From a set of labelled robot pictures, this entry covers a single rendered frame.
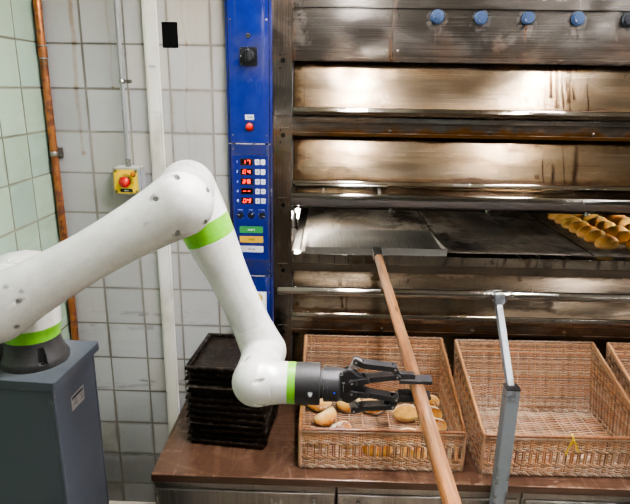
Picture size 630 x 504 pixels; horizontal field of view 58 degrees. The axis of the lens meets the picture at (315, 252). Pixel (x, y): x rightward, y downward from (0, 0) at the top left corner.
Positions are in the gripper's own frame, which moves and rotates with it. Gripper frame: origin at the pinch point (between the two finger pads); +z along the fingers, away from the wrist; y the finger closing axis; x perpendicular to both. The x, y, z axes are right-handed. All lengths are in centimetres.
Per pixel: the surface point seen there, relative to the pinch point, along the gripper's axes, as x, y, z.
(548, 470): -50, 57, 55
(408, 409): -78, 53, 12
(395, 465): -50, 58, 5
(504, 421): -39, 33, 35
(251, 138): -97, -44, -49
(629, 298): -62, 1, 77
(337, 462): -50, 57, -14
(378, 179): -98, -30, -2
